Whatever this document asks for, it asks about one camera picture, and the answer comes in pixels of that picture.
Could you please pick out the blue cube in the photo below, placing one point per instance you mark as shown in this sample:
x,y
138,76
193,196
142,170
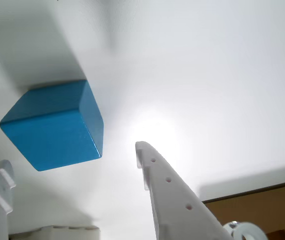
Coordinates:
x,y
52,137

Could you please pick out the brown cardboard box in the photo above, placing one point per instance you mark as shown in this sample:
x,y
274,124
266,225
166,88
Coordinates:
x,y
270,207

